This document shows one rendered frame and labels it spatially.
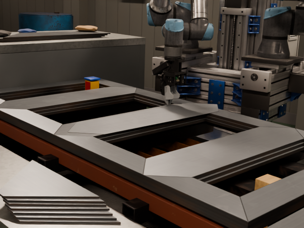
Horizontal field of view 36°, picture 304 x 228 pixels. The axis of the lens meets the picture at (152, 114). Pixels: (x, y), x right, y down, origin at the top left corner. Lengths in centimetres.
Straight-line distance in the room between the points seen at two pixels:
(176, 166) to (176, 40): 75
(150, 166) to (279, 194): 35
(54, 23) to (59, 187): 462
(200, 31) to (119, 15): 427
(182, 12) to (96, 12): 415
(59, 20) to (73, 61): 333
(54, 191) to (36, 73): 123
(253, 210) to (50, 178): 59
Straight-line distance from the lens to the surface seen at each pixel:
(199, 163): 134
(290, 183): 128
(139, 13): 607
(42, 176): 141
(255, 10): 248
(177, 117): 182
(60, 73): 252
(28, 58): 242
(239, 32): 242
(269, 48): 224
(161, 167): 130
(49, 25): 583
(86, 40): 259
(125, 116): 180
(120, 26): 627
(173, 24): 193
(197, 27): 205
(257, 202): 114
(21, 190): 132
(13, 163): 163
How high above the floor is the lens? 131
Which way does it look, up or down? 15 degrees down
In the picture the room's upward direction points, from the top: 2 degrees clockwise
